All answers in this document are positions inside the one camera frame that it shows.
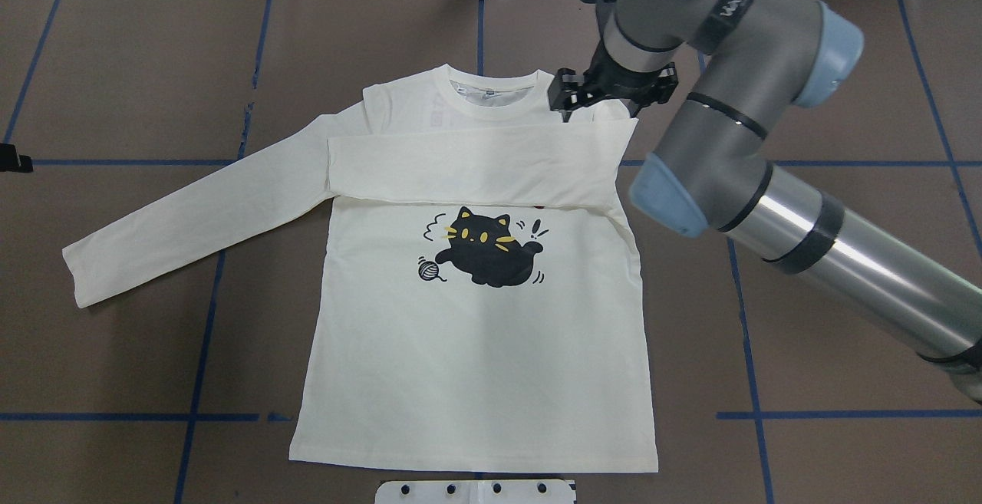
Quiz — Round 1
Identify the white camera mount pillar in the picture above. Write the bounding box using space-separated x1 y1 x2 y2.
374 479 578 503

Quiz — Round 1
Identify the cream long-sleeve cat shirt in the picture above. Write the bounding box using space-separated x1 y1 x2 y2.
62 66 659 473

